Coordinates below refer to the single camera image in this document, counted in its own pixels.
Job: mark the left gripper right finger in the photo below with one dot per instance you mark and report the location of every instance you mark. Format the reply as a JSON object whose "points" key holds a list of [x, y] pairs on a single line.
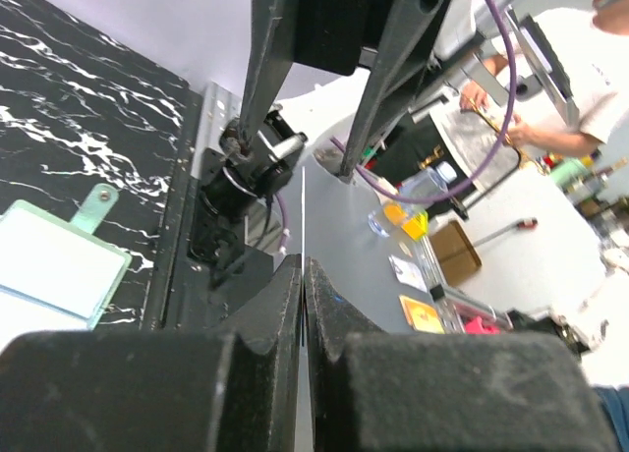
{"points": [[376, 391]]}

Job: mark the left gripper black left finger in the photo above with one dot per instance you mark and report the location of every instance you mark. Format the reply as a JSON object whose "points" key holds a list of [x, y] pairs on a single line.
{"points": [[230, 388]]}

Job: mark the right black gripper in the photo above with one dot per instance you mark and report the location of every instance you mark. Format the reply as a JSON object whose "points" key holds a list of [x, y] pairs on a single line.
{"points": [[331, 35]]}

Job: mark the silver grey credit card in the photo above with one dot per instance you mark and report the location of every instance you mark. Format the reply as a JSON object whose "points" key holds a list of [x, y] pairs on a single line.
{"points": [[303, 432]]}

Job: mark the grey-green card holder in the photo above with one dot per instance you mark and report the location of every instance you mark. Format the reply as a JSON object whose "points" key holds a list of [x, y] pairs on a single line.
{"points": [[20, 314]]}

